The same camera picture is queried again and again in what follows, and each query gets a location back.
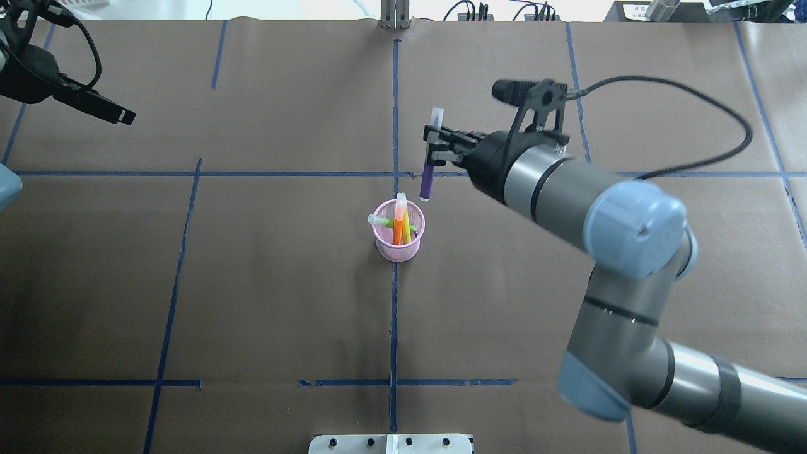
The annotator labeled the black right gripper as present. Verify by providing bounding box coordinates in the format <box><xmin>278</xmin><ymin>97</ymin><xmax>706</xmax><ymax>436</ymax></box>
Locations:
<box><xmin>422</xmin><ymin>125</ymin><xmax>515</xmax><ymax>203</ymax></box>

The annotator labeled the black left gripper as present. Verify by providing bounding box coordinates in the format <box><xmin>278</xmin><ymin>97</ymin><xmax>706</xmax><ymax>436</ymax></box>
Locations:
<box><xmin>1</xmin><ymin>41</ymin><xmax>136</xmax><ymax>125</ymax></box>

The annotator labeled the purple highlighter pen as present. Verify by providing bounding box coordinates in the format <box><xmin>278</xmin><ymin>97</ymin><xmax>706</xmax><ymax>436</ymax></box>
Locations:
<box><xmin>420</xmin><ymin>107</ymin><xmax>444</xmax><ymax>202</ymax></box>

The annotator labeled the orange highlighter pen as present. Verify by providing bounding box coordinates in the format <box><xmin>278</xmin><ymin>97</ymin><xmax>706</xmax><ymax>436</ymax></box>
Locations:
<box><xmin>392</xmin><ymin>192</ymin><xmax>407</xmax><ymax>245</ymax></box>

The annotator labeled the green highlighter pen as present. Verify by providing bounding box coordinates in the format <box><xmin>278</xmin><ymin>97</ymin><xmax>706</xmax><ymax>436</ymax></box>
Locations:
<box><xmin>367</xmin><ymin>214</ymin><xmax>395</xmax><ymax>229</ymax></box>

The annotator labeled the yellow highlighter pen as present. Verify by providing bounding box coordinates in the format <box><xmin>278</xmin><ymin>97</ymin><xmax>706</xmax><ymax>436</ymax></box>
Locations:
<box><xmin>402</xmin><ymin>209</ymin><xmax>412</xmax><ymax>245</ymax></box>

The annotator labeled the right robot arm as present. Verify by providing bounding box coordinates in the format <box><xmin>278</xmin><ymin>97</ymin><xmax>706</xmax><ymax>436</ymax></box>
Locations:
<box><xmin>423</xmin><ymin>125</ymin><xmax>806</xmax><ymax>453</ymax></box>

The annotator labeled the pink mesh pen holder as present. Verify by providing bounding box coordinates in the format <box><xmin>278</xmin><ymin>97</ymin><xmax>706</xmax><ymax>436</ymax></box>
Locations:
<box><xmin>367</xmin><ymin>194</ymin><xmax>426</xmax><ymax>262</ymax></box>

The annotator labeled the white mounting pole with base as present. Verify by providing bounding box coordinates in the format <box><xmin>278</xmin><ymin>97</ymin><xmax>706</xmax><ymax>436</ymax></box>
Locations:
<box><xmin>308</xmin><ymin>433</ymin><xmax>475</xmax><ymax>453</ymax></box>

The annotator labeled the black left camera cable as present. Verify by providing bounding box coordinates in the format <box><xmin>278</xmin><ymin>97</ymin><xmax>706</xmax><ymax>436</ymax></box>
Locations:
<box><xmin>44</xmin><ymin>0</ymin><xmax>103</xmax><ymax>92</ymax></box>

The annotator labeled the black camera cable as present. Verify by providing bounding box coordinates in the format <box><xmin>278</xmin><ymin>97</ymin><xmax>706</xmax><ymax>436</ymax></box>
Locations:
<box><xmin>44</xmin><ymin>0</ymin><xmax>103</xmax><ymax>92</ymax></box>
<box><xmin>564</xmin><ymin>76</ymin><xmax>754</xmax><ymax>180</ymax></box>

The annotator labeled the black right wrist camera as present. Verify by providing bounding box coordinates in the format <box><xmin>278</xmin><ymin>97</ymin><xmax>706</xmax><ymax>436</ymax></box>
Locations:
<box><xmin>492</xmin><ymin>79</ymin><xmax>569</xmax><ymax>148</ymax></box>

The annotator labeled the black right camera cable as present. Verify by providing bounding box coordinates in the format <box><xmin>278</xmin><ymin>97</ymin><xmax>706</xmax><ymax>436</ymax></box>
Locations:
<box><xmin>564</xmin><ymin>76</ymin><xmax>754</xmax><ymax>180</ymax></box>

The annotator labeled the aluminium frame post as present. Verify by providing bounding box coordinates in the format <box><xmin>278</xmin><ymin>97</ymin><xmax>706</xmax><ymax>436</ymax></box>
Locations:
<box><xmin>380</xmin><ymin>0</ymin><xmax>412</xmax><ymax>30</ymax></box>

